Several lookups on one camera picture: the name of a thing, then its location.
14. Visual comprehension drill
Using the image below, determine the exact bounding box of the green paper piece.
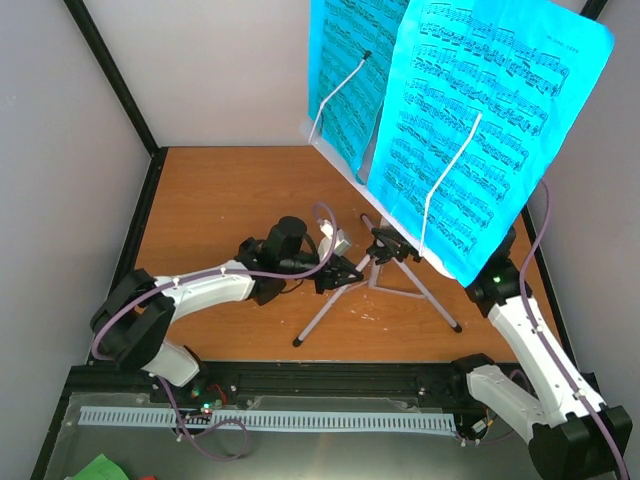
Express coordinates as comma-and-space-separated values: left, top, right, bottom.
72, 454, 129, 480

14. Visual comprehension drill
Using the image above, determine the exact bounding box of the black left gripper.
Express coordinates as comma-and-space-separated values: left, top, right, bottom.
279, 250, 363, 293

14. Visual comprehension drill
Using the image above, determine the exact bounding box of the left black frame post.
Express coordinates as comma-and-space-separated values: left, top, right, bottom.
63, 0, 169, 161

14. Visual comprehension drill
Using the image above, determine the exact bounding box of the black frame post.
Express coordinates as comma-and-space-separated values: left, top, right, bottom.
580, 0, 608, 20
63, 0, 169, 161

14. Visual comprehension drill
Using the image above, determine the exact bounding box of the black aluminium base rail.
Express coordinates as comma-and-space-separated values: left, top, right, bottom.
64, 360, 599, 416

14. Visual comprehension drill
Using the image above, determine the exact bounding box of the light blue cable duct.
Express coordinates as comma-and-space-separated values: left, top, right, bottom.
77, 406, 456, 436

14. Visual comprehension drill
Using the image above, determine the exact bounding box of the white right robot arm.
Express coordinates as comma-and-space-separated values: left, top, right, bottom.
465, 230, 632, 479

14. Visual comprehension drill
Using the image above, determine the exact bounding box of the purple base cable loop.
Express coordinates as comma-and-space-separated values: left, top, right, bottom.
159, 379, 251, 461

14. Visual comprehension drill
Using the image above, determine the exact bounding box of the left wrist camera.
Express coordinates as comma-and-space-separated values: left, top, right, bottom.
317, 220, 352, 261

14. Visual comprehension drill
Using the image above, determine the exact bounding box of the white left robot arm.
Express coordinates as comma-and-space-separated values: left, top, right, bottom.
90, 216, 363, 403

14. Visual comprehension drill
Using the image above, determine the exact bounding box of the blue sheet music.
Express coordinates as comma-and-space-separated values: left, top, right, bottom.
308, 0, 409, 173
367, 1, 614, 285

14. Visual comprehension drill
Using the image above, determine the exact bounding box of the right black frame post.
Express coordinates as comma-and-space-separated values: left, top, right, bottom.
580, 0, 608, 20

